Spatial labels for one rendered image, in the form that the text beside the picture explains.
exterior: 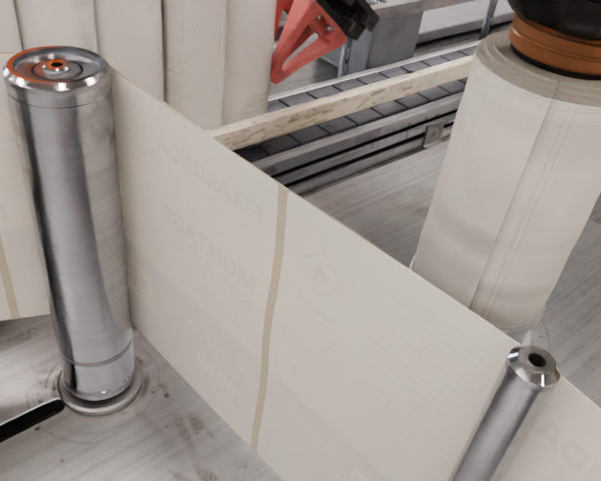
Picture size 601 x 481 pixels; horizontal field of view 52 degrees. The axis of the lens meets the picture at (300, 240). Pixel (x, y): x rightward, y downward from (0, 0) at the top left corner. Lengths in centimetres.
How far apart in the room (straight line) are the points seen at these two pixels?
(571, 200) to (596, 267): 20
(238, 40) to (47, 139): 30
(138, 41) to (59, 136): 23
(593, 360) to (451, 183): 17
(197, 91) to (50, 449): 29
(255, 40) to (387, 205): 17
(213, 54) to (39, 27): 13
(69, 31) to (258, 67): 16
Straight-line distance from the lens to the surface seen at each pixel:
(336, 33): 58
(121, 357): 34
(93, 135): 25
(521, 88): 30
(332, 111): 60
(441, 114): 73
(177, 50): 50
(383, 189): 54
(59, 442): 35
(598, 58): 31
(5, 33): 44
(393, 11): 73
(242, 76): 54
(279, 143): 58
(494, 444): 17
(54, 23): 44
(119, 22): 47
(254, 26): 52
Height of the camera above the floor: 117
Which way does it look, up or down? 38 degrees down
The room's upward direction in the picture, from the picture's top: 8 degrees clockwise
